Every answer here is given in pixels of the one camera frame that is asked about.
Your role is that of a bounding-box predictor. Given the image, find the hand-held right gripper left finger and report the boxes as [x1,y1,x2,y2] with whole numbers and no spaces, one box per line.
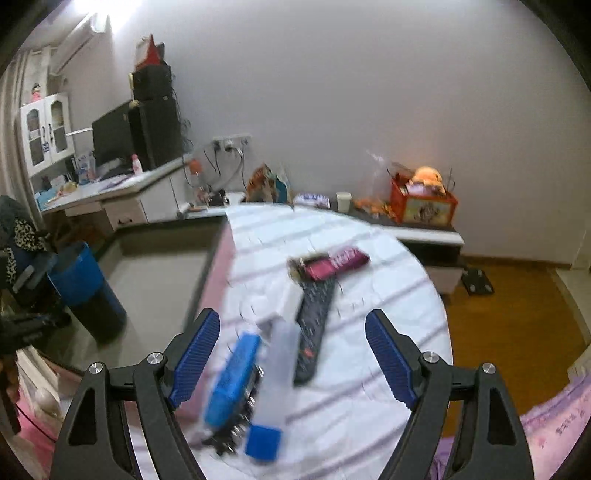
[48,308,221,480]

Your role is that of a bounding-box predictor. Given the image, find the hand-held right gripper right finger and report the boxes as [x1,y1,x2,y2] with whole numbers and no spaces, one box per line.
[365,308,536,480]

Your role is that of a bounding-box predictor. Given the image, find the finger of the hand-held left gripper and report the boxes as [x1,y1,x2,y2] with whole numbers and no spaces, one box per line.
[0,310,72,355]

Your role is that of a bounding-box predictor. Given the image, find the blue battery pack black holder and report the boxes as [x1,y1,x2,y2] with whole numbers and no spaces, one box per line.
[203,332,264,457]

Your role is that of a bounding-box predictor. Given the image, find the blue and black metal cup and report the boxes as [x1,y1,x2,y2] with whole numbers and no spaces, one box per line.
[47,241,128,344]

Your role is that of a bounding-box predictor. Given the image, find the black remote control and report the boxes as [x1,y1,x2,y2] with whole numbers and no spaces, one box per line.
[293,272,340,386]

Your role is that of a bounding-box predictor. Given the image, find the translucent tube with blue cap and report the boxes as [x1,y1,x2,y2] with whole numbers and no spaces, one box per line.
[245,318,301,462]

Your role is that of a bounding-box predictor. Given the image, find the office chair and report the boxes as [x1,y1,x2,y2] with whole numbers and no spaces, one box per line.
[0,196,61,315]

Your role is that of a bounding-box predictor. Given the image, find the leopard print cloth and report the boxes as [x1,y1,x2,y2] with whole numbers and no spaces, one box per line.
[0,217,51,287]

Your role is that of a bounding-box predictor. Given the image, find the pink snack packet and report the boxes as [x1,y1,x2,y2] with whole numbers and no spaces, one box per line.
[302,248,371,281]

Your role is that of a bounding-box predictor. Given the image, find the pink blanket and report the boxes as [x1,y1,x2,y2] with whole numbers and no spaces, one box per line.
[0,360,134,480]

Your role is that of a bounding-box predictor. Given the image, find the white nightstand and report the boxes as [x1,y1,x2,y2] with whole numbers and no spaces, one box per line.
[351,203,465,305]
[180,190,247,221]

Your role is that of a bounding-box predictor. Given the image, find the black floor scale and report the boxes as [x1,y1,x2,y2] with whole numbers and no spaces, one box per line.
[462,268,495,296]

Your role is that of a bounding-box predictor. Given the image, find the small dark brown object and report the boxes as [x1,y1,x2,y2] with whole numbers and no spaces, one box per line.
[287,256,310,283]

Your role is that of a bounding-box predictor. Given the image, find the orange snack packets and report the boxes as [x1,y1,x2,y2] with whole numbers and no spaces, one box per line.
[353,198,398,219]

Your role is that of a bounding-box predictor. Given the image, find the red storage box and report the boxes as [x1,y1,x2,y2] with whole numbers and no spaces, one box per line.
[390,178,459,226]

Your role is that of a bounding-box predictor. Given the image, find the blue white box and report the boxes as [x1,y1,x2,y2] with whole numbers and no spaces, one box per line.
[76,152,97,183]

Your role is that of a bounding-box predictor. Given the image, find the white desk with drawers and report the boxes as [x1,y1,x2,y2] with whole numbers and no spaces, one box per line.
[39,157,199,236]

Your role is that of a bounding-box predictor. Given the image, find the purple bed sheet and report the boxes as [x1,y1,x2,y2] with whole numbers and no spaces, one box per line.
[429,378,587,480]

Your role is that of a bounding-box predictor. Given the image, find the orange snack bag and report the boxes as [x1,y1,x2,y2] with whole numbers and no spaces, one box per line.
[247,164,278,203]

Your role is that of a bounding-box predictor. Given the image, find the orange plush toy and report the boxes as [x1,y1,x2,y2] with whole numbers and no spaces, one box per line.
[411,166,446,195]

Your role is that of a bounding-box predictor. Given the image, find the clear plastic bag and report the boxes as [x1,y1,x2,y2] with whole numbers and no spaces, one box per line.
[365,150,407,204]

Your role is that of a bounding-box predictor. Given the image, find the white glass door cabinet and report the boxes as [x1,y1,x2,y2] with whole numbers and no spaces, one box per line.
[18,92,75,178]

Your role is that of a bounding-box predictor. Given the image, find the black computer monitor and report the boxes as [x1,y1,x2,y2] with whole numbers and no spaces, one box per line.
[91,99,139,169]

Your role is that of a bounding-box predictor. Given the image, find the beige curtain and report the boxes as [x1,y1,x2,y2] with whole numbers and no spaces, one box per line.
[0,51,28,199]

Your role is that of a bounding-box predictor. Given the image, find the black computer tower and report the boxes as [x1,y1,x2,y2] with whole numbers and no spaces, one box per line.
[129,95,183,171]

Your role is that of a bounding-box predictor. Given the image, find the white air conditioner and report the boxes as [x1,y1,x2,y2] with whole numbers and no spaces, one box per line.
[48,14,112,75]

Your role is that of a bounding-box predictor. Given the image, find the red paper bag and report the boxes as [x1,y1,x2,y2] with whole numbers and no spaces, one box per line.
[136,34,166,70]

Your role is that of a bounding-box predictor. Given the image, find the white bed frame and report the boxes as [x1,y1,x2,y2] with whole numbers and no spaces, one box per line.
[16,346,65,421]

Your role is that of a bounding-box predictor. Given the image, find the black power cable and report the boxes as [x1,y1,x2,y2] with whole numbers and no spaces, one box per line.
[203,143,245,190]

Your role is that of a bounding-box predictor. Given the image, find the white wall socket strip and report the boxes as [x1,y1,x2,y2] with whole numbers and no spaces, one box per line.
[212,134,252,153]

